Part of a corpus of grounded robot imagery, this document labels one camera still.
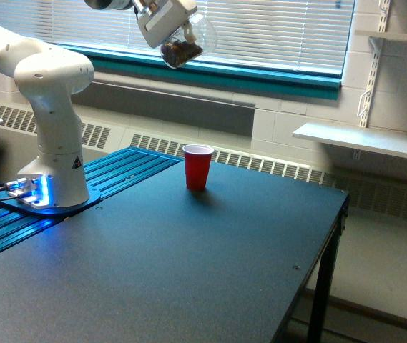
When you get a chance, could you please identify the white slotted shelf rail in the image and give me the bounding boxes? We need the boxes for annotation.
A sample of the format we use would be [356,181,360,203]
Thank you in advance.
[356,0,391,128]

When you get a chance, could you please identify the white wall shelf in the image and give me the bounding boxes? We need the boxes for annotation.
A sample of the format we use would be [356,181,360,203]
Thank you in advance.
[355,30,407,43]
[293,123,407,159]

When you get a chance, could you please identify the black table leg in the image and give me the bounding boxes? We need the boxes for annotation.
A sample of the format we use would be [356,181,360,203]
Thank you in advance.
[307,204,348,342]

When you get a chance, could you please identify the white radiator vent cover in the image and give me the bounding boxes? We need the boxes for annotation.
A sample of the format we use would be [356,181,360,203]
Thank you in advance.
[0,105,407,219]

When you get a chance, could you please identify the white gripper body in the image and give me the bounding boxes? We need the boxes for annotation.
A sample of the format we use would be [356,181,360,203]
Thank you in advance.
[133,0,197,48]

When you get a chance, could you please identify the white window blinds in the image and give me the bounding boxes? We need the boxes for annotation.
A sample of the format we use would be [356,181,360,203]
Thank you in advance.
[0,1,355,75]

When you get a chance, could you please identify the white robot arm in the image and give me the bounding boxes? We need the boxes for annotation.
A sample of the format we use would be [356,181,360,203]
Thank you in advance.
[0,26,94,213]

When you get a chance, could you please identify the teal window sill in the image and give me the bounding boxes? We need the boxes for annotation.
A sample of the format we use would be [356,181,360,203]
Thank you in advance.
[60,44,341,100]

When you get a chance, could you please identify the upper white wall shelf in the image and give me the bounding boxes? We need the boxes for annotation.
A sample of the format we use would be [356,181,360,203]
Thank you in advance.
[355,30,407,43]

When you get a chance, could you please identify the clear plastic cup with nuts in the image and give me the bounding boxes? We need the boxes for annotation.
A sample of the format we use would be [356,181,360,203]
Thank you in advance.
[160,14,217,69]

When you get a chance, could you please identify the red plastic cup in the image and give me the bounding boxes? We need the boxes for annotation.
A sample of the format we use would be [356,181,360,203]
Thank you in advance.
[182,144,214,191]

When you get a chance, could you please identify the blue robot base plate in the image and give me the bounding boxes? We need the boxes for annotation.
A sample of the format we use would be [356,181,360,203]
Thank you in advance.
[0,188,101,217]

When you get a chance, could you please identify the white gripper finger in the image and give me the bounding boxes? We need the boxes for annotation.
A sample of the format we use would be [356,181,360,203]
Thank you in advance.
[182,21,197,44]

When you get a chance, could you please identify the lower white wall shelf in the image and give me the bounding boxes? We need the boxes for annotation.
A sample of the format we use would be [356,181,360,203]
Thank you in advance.
[293,123,407,159]

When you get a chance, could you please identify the blue ribbed aluminium table section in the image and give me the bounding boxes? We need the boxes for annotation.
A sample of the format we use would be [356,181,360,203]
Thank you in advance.
[0,147,181,252]

